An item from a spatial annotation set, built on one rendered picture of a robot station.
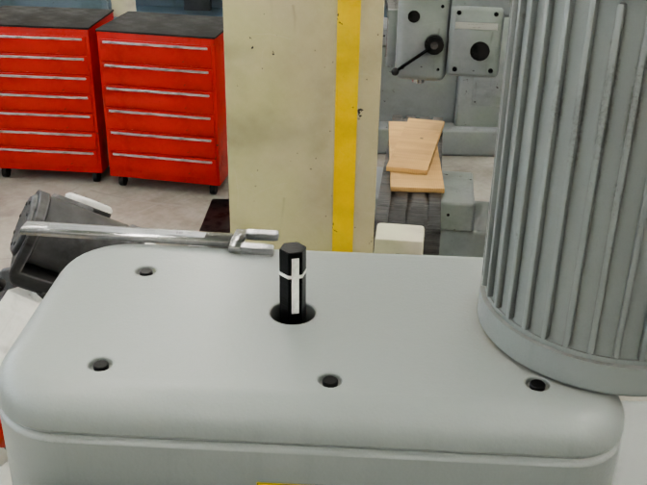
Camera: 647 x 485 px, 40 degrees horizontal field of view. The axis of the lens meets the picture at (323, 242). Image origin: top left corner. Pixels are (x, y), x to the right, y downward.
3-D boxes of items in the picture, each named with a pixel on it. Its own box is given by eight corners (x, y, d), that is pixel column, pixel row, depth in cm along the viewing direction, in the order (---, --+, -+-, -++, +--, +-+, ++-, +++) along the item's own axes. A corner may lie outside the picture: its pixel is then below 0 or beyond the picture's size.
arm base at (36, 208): (-3, 261, 121) (-4, 293, 111) (34, 175, 119) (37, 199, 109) (102, 295, 128) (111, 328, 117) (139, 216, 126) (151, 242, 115)
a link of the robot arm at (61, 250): (14, 253, 123) (27, 265, 111) (38, 191, 123) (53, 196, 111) (95, 280, 128) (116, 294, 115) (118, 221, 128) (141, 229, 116)
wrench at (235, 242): (14, 240, 84) (13, 232, 84) (32, 222, 88) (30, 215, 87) (272, 256, 82) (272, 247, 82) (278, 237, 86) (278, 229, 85)
